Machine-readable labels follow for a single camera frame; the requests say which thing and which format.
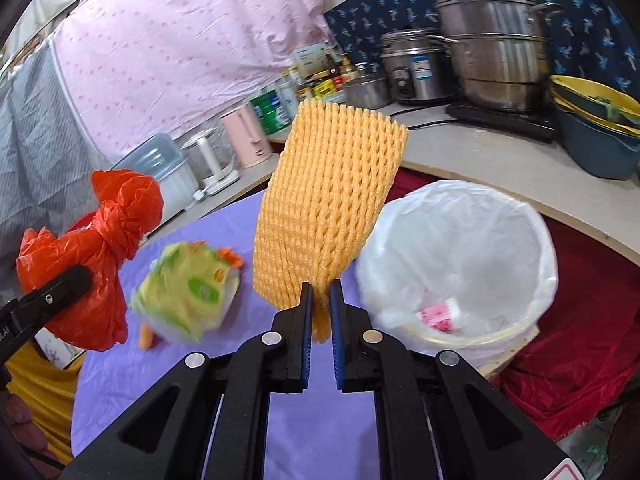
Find steel rice cooker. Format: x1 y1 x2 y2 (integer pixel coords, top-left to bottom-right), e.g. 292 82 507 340
381 27 461 106

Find pink dotted cloth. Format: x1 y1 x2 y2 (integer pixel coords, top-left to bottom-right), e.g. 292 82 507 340
50 0 341 161

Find black induction cooker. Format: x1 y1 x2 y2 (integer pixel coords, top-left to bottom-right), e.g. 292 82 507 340
445 100 558 142

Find group of seasoning bottles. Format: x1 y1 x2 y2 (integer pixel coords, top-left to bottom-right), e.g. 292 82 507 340
287 42 361 103

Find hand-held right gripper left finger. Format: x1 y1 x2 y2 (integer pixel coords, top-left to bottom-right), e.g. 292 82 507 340
60 282 314 480

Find glass kettle white handle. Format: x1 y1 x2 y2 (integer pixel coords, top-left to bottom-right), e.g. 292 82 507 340
181 129 241 196

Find yellow plastic basin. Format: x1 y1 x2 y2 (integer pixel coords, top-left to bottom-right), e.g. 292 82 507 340
550 75 640 138

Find white dish box blue lid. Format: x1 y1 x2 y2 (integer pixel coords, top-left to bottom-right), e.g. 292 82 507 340
111 132 201 221

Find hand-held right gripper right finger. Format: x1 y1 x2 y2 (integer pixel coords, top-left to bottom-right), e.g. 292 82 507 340
329 279 573 480

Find black power cable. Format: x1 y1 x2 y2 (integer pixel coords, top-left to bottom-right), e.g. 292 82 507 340
392 117 453 133

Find large steel steamer pot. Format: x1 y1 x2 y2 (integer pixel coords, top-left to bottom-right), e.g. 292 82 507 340
432 0 566 113

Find green snack packet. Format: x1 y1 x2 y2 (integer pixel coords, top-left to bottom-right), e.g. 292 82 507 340
130 241 244 350

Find printed cardboard box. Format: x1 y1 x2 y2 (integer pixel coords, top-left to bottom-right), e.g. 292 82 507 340
35 332 83 371

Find blue-grey plastic basin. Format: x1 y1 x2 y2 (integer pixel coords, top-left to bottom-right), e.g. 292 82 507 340
554 105 640 181

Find small steel lidded pot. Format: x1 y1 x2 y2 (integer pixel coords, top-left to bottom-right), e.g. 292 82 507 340
342 62 393 110

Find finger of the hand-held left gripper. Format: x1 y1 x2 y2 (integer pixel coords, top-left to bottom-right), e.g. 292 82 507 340
12 265 93 330

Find dark red cloth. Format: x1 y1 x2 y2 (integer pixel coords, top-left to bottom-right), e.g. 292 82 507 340
385 165 640 443

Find pink electric kettle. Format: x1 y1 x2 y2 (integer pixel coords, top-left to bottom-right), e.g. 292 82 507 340
221 105 273 170

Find white lined trash bin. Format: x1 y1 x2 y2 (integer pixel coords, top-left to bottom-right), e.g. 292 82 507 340
354 180 560 378

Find purple tablecloth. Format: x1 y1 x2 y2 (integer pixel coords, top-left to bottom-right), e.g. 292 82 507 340
70 187 401 480

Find green label canister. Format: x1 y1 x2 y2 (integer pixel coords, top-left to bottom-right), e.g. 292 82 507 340
250 87 291 136

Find yellow cloth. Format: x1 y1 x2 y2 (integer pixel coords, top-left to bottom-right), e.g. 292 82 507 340
5 340 83 466

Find red plastic bag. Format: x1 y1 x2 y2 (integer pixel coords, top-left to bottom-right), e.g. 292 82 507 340
16 170 165 352

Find yellow foam fruit net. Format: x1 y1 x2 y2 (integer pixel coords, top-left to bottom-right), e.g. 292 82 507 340
252 100 410 345

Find grey cloth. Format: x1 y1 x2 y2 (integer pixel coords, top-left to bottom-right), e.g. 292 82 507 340
0 42 108 261

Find pink wrapper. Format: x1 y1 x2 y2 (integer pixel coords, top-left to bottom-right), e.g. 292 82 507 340
417 297 466 335

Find blue floral cloth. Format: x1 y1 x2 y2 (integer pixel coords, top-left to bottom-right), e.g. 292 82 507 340
324 0 640 126

